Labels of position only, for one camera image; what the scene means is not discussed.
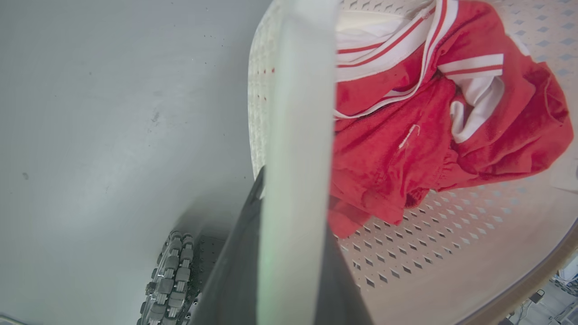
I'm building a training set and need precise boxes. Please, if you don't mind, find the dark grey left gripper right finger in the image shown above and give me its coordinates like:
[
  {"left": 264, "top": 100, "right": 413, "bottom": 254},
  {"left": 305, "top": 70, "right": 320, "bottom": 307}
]
[{"left": 315, "top": 225, "right": 374, "bottom": 325}]

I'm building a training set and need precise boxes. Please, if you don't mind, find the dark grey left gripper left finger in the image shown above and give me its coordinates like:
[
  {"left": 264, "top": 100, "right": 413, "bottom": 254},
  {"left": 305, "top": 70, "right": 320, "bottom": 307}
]
[{"left": 190, "top": 166, "right": 265, "bottom": 325}]

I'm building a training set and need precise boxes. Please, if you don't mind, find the white perforated plastic laundry basket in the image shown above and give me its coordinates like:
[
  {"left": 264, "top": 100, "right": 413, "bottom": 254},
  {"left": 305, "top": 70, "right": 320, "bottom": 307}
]
[{"left": 247, "top": 0, "right": 578, "bottom": 325}]

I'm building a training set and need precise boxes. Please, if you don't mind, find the grey omni wheel of robot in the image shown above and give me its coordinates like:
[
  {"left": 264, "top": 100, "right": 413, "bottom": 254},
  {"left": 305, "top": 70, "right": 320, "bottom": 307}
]
[{"left": 137, "top": 230, "right": 196, "bottom": 325}]

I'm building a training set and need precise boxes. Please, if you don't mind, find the red garment with white stripes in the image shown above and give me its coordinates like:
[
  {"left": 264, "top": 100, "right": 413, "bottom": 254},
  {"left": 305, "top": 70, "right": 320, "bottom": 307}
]
[{"left": 327, "top": 0, "right": 574, "bottom": 240}]

